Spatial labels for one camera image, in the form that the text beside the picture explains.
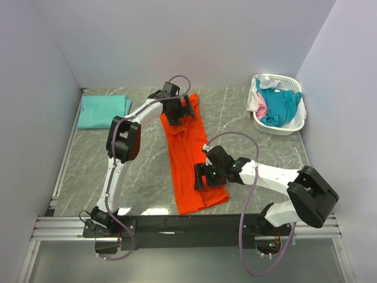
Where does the blue garment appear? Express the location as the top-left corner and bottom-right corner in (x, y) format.
(256, 80), (303, 127)

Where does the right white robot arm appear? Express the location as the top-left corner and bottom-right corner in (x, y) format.
(194, 146), (339, 228)

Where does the black base beam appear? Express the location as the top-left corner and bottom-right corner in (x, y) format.
(82, 213), (291, 254)

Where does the white laundry basket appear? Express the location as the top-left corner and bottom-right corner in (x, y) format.
(251, 74), (307, 136)

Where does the white garment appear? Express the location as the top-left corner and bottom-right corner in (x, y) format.
(246, 74), (279, 119)

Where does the aluminium frame rail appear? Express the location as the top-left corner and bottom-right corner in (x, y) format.
(17, 106), (83, 282)

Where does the pink garment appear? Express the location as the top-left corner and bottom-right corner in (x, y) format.
(256, 92), (268, 120)

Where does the orange t shirt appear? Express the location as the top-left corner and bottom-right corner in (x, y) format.
(160, 93), (230, 215)

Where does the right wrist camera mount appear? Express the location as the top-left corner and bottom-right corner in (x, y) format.
(202, 144), (212, 165)

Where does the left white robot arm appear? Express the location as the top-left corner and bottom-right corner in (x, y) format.
(91, 81), (196, 230)

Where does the folded teal t shirt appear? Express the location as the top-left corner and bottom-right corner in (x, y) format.
(77, 94), (133, 130)

